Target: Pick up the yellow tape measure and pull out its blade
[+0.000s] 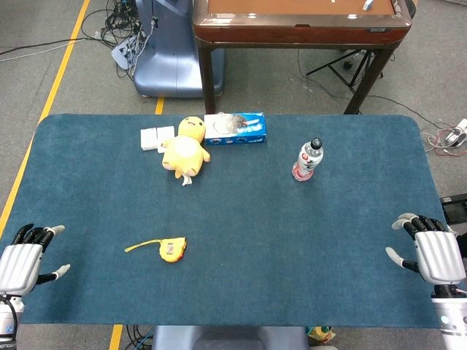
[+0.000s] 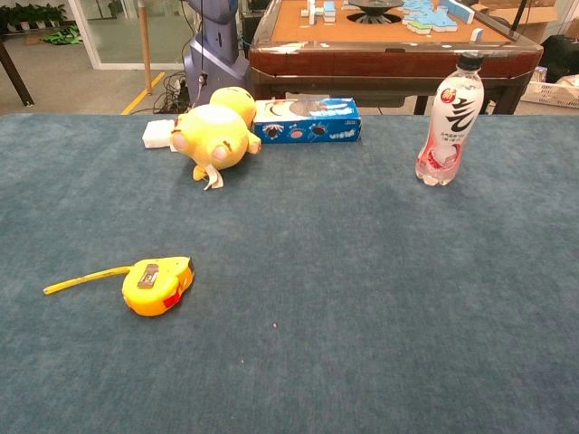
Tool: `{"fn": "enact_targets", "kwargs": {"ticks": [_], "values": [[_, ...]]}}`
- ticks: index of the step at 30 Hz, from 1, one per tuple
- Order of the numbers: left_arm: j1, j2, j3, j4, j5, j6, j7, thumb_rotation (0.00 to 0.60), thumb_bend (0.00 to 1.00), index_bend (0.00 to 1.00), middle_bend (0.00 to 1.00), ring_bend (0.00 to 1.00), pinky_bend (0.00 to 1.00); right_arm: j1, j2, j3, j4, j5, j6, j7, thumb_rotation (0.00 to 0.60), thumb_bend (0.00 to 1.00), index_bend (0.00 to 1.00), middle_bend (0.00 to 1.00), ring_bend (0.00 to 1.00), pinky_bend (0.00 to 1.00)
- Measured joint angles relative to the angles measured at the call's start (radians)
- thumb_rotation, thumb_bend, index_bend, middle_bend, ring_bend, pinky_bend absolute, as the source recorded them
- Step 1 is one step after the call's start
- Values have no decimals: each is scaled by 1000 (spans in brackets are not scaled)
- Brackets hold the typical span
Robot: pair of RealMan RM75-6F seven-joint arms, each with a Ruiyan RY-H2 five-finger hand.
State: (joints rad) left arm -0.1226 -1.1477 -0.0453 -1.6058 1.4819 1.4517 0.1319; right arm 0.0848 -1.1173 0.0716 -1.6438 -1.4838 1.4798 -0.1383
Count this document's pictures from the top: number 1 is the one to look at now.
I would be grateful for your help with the black tripod stand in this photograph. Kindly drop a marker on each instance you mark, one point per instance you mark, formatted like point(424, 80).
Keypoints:
point(344, 67)

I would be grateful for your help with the small white box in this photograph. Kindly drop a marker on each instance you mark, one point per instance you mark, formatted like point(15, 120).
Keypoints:
point(148, 139)
point(165, 134)

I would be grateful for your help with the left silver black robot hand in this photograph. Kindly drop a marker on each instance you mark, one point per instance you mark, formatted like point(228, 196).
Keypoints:
point(20, 262)

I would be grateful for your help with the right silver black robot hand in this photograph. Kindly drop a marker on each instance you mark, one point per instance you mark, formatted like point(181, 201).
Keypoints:
point(439, 255)

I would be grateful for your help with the blue cookie box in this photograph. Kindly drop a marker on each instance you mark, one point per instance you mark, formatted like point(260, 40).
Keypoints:
point(237, 129)

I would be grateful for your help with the white power strip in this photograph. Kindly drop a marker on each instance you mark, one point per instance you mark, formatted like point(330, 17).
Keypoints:
point(458, 135)

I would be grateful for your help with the black equipment frame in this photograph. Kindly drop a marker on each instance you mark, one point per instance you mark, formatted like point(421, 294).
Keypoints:
point(454, 211)

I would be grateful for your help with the blue-grey robot torso base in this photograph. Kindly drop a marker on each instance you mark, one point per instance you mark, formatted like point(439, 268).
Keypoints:
point(226, 339)

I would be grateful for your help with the colourful snack package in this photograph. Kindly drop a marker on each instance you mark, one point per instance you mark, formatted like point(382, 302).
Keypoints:
point(321, 334)

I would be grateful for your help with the blue felt table mat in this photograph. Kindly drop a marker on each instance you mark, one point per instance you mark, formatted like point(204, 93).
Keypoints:
point(255, 218)

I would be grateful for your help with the grey power strip with plugs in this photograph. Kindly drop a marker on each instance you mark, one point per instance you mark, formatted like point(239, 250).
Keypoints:
point(124, 53)

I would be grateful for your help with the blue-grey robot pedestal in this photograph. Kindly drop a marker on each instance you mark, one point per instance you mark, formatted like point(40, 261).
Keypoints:
point(168, 54)

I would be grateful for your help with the yellow tape measure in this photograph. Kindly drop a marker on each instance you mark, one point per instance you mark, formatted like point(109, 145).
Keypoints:
point(171, 249)

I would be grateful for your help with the clear pink drink bottle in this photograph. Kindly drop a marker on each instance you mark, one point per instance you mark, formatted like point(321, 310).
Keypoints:
point(308, 158)

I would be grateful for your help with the yellow plush duck toy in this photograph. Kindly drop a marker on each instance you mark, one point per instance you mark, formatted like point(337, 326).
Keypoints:
point(184, 151)

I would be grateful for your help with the brown mahjong table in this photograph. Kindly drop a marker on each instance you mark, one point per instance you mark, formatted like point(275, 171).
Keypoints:
point(292, 31)

